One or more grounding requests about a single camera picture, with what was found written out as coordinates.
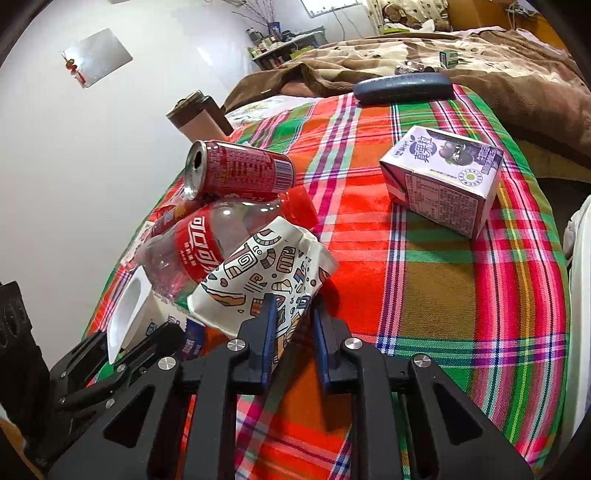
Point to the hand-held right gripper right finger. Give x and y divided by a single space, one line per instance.
322 355

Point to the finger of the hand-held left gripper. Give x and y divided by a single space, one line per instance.
87 355
157 341

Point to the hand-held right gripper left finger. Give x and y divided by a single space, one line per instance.
271 337

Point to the white blue tissue box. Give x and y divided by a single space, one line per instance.
134 304

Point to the patterned crushed paper cup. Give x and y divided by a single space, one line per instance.
258 277

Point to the purple juice carton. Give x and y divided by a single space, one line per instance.
443 194

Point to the white bin with plastic bag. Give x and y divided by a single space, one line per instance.
579 323

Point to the plaid bed cloth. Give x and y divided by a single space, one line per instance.
415 300

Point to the clear bottle with red label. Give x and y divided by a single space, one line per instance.
203 240

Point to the red soda can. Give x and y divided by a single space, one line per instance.
249 170

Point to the brown lidded pitcher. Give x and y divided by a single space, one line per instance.
198 124

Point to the white floral bedsheet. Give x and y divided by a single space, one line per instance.
258 110

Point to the dark blue glasses case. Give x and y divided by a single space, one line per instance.
401 87

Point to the red hanging ornament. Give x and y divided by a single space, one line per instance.
73 67

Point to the cluttered desk shelf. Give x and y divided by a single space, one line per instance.
281 48

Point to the small green white box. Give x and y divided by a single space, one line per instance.
448 59

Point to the dry branch decoration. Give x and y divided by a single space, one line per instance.
256 14

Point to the brown fleece blanket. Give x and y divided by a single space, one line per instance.
508 78

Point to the window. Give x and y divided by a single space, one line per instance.
330 2

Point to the brown teddy bear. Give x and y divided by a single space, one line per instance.
397 13

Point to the wooden headboard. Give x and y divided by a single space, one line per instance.
485 14

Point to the silver wall plate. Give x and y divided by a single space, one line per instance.
104 50

